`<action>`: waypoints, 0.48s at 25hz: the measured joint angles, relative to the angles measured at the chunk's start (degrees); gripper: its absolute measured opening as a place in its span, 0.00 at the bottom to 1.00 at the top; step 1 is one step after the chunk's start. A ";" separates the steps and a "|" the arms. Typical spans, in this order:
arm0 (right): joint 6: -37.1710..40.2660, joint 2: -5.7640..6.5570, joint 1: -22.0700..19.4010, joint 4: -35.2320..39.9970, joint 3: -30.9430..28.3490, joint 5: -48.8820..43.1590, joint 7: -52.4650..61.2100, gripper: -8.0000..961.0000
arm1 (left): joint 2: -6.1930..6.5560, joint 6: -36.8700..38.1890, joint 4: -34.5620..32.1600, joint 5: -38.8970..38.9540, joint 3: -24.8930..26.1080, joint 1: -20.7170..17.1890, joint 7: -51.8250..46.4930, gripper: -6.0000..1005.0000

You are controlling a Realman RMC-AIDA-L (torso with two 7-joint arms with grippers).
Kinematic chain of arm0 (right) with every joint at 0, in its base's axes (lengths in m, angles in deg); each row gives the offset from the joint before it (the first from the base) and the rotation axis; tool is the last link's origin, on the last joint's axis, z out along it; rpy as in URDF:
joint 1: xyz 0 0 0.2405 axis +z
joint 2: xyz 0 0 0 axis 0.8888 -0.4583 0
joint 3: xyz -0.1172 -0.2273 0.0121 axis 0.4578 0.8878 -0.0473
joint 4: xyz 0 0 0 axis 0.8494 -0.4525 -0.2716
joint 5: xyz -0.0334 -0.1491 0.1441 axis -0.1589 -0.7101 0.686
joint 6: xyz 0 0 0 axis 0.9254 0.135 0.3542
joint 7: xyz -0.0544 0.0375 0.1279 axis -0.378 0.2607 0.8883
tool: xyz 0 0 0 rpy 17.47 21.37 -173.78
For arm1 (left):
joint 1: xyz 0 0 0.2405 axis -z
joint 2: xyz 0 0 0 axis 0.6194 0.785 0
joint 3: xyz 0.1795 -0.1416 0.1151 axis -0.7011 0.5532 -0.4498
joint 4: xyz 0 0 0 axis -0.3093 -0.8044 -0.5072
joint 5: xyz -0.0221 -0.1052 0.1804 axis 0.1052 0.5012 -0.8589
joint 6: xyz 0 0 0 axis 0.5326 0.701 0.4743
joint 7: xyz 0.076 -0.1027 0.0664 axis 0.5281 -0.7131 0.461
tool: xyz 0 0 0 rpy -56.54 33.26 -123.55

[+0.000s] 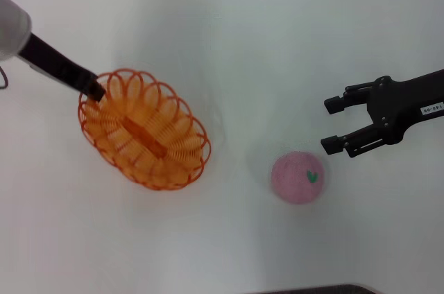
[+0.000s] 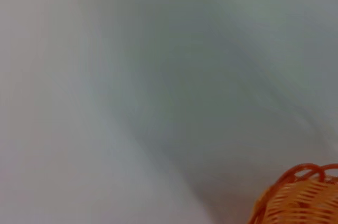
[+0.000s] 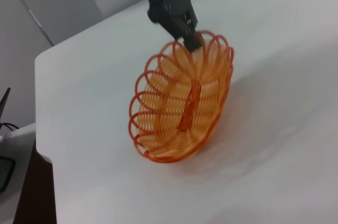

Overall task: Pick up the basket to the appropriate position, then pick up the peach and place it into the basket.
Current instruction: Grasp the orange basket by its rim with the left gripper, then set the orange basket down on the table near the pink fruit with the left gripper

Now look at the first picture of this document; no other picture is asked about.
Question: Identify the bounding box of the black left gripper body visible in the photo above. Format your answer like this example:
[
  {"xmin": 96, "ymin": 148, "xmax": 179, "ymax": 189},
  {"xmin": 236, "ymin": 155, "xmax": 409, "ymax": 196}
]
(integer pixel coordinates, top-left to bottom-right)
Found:
[{"xmin": 19, "ymin": 33, "xmax": 99, "ymax": 96}]

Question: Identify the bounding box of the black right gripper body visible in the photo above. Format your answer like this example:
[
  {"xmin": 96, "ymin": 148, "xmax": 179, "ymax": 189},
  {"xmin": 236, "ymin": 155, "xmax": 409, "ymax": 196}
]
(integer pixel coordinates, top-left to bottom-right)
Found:
[{"xmin": 366, "ymin": 69, "xmax": 444, "ymax": 146}]

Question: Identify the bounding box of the orange woven plastic basket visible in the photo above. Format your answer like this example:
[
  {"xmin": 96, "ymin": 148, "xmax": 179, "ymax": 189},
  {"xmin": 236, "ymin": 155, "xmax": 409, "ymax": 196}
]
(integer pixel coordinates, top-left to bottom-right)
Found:
[{"xmin": 78, "ymin": 68, "xmax": 212, "ymax": 191}]

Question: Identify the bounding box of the pink plush peach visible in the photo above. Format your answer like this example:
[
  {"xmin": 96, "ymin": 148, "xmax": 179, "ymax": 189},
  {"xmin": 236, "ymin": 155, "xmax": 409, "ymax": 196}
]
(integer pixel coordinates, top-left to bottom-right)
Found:
[{"xmin": 271, "ymin": 150, "xmax": 326, "ymax": 205}]

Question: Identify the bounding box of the black robot torso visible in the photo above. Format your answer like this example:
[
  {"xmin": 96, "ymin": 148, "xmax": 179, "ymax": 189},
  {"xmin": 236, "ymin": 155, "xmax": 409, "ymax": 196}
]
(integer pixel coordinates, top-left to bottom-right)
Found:
[{"xmin": 242, "ymin": 283, "xmax": 379, "ymax": 294}]

